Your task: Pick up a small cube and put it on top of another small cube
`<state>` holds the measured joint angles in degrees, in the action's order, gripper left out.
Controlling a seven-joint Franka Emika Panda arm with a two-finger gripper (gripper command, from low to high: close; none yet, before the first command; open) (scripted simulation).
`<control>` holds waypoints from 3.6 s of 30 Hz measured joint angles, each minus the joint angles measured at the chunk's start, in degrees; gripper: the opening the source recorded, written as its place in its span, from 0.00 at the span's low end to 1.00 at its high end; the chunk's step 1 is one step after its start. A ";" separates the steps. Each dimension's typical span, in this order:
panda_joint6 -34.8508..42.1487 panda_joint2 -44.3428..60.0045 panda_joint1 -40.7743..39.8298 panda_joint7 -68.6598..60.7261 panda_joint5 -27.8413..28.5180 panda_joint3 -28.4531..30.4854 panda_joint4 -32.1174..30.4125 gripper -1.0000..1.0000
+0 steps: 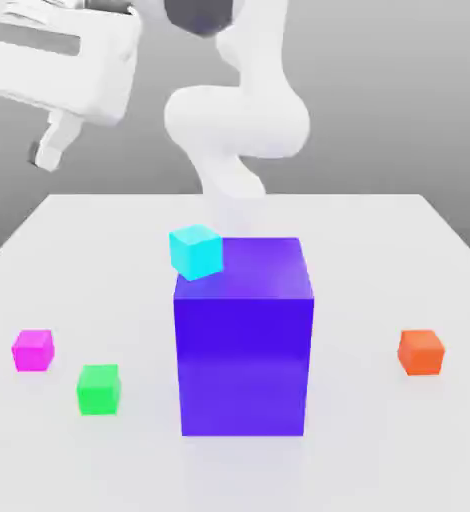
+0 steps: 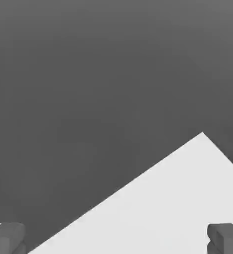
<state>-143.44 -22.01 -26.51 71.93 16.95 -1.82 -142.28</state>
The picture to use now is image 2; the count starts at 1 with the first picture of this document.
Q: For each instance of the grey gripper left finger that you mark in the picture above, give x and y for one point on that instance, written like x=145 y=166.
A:
x=7 y=238

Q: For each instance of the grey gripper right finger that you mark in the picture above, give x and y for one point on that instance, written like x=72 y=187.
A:
x=225 y=239

